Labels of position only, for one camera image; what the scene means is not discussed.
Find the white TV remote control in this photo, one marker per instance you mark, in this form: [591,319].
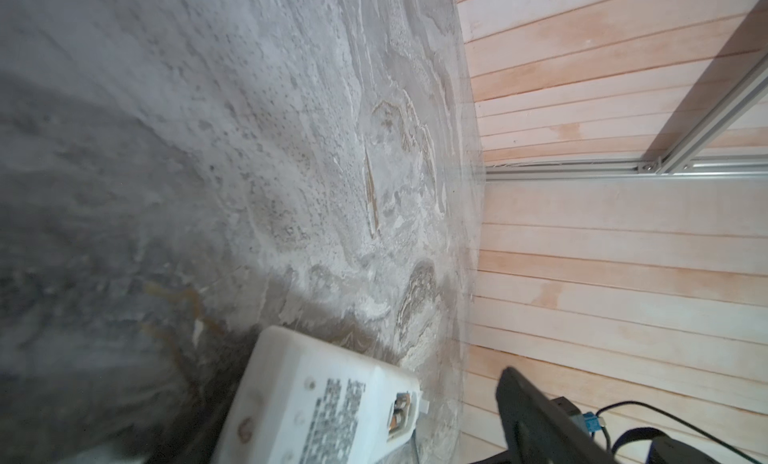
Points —
[302,400]

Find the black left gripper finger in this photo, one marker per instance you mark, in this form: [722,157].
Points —
[535,430]

